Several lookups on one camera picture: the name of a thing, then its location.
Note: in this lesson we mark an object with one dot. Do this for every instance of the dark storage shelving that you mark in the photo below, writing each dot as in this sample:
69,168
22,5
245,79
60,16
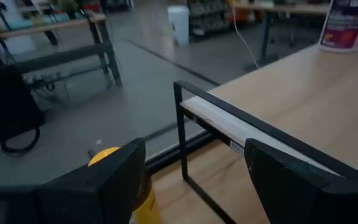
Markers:
208,18

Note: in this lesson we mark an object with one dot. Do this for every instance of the green potted plant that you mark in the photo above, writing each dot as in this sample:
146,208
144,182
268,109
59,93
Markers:
68,6

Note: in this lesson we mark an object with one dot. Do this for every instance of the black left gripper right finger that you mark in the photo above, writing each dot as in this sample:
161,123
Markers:
291,193

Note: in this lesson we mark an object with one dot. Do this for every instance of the wooden workbench black legs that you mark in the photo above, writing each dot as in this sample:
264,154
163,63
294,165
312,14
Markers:
57,57

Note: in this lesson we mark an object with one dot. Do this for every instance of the amber bottle yellow cap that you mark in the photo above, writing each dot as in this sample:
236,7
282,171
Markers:
148,208

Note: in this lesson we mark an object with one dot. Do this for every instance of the white trash bin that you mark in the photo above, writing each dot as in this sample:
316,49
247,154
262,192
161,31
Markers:
179,25

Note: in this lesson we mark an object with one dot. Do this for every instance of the wooden shelf black metal frame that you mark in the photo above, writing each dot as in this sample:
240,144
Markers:
306,102

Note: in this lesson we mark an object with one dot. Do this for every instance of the black aluminium table frame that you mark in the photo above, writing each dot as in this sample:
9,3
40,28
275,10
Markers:
166,158

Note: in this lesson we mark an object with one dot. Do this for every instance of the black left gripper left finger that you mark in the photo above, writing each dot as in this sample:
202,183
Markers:
104,193

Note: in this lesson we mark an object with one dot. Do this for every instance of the grey leg desk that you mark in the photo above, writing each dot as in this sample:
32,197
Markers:
265,37

